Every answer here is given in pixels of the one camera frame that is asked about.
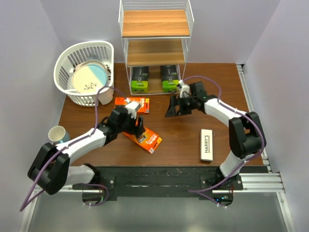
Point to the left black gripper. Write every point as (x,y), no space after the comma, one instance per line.
(138,130)

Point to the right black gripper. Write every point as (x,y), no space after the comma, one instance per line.
(172,111)

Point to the orange Gillette razor pack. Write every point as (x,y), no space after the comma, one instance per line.
(144,103)
(148,140)

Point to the green black razor box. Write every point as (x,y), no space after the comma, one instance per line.
(169,77)
(139,79)

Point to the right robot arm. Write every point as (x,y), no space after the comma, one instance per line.
(246,136)

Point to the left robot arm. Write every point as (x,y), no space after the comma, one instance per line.
(52,168)

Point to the white Harry's box right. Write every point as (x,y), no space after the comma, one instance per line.
(206,148)

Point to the cream and blue plate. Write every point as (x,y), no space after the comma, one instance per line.
(89,77)

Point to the cream paper cup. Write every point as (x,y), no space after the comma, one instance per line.
(58,134)

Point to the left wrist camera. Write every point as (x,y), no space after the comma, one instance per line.
(132,107)

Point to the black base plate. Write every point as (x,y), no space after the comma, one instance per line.
(168,181)

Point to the white wire wooden shelf unit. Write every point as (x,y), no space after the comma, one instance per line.
(155,33)

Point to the aluminium rail frame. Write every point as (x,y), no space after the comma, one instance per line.
(259,207)

